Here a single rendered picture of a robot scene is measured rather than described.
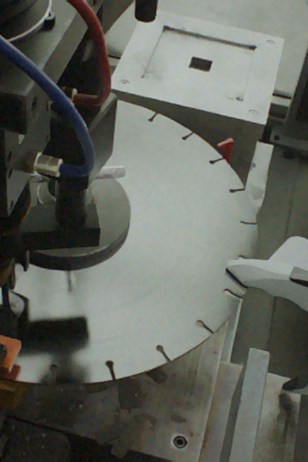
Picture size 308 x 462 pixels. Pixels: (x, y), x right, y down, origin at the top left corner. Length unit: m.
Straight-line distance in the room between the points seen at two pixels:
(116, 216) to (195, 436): 0.19
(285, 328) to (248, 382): 0.36
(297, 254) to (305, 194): 0.39
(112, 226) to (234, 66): 0.37
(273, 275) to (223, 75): 0.37
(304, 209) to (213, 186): 0.32
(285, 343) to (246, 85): 0.30
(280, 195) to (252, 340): 0.23
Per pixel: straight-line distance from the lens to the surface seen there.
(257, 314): 0.86
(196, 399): 0.67
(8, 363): 0.54
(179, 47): 0.95
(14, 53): 0.29
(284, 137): 1.07
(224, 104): 0.87
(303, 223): 0.98
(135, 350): 0.57
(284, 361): 0.84
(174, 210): 0.66
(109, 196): 0.65
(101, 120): 0.47
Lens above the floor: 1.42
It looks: 46 degrees down
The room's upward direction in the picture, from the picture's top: 9 degrees clockwise
